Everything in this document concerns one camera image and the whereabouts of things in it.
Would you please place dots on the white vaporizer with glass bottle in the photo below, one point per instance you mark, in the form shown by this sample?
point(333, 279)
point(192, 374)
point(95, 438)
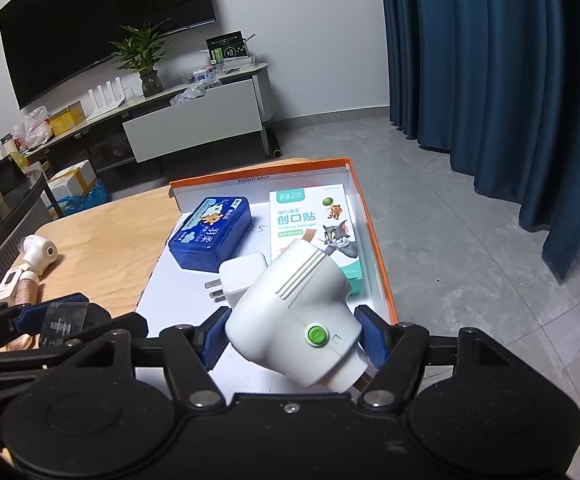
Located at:
point(37, 253)

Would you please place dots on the white wifi router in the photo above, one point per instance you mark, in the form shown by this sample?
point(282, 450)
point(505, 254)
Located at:
point(106, 98)

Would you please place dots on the white plug-in vaporizer green button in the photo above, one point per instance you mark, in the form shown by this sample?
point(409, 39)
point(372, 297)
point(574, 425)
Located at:
point(295, 320)

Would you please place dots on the potted plant on cabinet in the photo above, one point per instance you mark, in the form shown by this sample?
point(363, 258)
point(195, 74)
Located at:
point(139, 51)

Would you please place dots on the black charger adapter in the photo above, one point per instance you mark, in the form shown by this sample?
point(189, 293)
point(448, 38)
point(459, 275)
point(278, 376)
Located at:
point(62, 320)

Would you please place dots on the white plastic bag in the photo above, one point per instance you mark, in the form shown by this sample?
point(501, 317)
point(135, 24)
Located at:
point(34, 130)

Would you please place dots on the black green box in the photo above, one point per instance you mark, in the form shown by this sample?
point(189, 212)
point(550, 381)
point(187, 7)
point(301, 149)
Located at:
point(226, 47)

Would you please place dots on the white charger box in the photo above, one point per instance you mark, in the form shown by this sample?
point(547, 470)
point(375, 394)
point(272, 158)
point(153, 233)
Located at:
point(8, 286)

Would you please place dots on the yellow box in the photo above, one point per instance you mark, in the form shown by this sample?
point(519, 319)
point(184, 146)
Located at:
point(66, 119)

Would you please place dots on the blue plastic bag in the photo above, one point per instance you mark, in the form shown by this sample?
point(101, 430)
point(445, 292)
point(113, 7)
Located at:
point(96, 196)

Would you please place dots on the cardboard box on floor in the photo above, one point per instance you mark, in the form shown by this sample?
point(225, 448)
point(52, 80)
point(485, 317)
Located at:
point(75, 181)

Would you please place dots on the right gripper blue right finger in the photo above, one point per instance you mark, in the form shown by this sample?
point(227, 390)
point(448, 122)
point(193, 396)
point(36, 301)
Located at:
point(377, 335)

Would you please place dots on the copper bottle white cap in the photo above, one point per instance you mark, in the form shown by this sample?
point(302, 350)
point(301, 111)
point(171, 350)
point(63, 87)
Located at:
point(26, 293)

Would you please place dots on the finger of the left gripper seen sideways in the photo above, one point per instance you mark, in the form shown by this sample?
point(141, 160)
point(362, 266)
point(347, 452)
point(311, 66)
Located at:
point(29, 318)

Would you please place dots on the blue floss pick tin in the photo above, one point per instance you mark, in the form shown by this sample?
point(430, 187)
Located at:
point(211, 234)

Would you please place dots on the wall mounted television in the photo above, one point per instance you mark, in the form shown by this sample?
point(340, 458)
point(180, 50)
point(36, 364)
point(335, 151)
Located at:
point(47, 42)

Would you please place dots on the blue curtain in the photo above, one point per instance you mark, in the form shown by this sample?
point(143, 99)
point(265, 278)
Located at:
point(495, 85)

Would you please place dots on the white USB charger cube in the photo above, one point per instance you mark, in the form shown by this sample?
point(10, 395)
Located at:
point(235, 276)

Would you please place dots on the orange white shoebox lid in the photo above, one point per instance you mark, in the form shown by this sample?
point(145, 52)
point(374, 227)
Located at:
point(174, 296)

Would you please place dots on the green bandage box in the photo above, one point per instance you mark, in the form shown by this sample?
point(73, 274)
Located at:
point(320, 215)

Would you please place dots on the white TV cabinet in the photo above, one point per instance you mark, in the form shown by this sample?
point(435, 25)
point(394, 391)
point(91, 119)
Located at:
point(243, 103)

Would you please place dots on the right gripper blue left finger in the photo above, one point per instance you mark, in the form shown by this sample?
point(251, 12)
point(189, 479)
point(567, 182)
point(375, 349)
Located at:
point(212, 339)

